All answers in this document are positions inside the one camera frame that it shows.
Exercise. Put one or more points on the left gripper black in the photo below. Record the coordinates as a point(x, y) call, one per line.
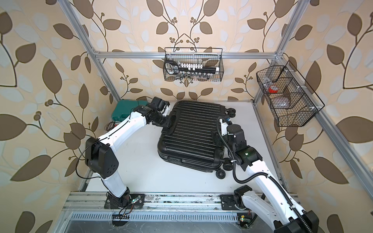
point(166, 124)

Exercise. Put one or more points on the black hard-shell suitcase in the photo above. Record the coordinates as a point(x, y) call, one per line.
point(193, 138)

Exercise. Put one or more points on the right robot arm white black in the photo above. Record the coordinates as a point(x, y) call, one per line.
point(260, 191)

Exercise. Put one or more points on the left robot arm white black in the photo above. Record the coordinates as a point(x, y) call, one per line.
point(100, 153)

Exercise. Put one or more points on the green plastic tool case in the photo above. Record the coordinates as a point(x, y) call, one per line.
point(124, 108)

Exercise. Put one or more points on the socket wrench set in basket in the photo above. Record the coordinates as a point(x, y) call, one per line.
point(173, 68)

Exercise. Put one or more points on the clear plastic bag in basket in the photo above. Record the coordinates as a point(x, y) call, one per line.
point(281, 102)

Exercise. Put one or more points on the red object in basket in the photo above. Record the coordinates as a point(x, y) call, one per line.
point(273, 89)

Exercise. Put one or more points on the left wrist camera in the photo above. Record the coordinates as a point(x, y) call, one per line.
point(157, 104)

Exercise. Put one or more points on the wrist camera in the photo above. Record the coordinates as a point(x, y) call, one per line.
point(157, 104)
point(224, 123)

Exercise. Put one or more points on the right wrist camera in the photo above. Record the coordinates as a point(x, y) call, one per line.
point(224, 123)

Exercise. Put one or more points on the back wire basket black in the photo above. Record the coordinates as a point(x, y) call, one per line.
point(209, 57)

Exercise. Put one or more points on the wire basket black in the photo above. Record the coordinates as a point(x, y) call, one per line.
point(305, 102)
point(209, 57)

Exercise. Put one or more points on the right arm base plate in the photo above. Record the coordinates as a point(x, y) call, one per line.
point(228, 203)

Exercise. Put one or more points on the right wire basket black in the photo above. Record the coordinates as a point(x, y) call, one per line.
point(305, 102)

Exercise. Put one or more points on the aluminium frame rail front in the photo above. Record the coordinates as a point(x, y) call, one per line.
point(152, 202)

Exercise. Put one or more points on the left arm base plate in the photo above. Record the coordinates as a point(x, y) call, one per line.
point(126, 201)

